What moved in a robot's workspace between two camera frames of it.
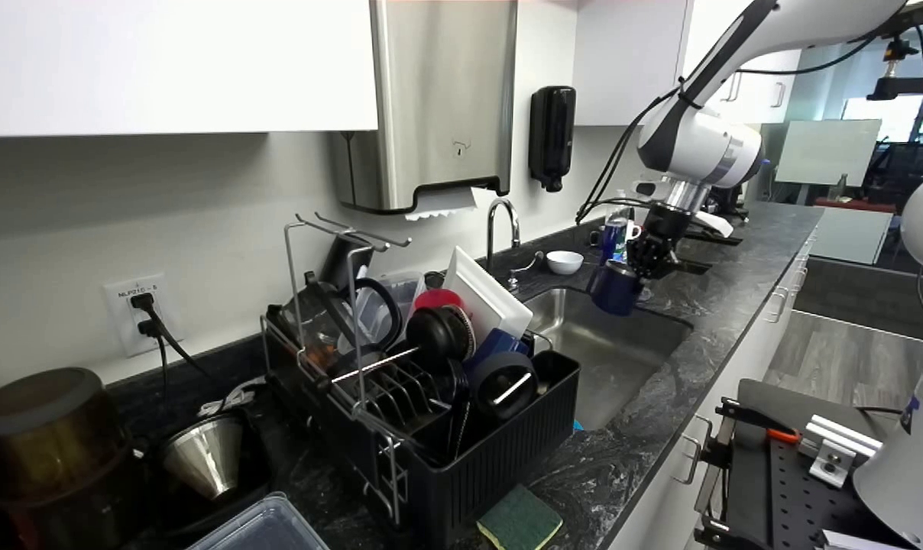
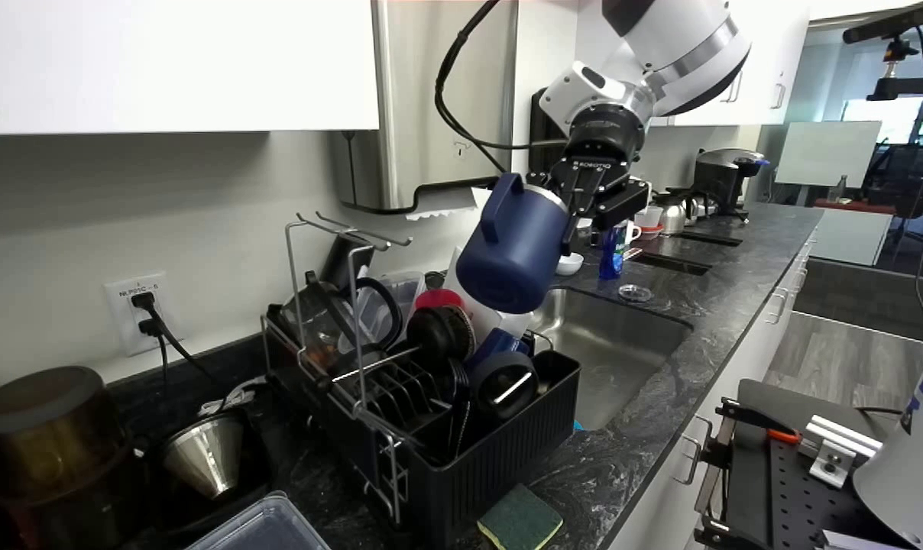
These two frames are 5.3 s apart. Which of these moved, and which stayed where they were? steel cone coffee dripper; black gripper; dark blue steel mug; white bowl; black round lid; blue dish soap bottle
Moved: black gripper; dark blue steel mug
Stayed: white bowl; steel cone coffee dripper; black round lid; blue dish soap bottle
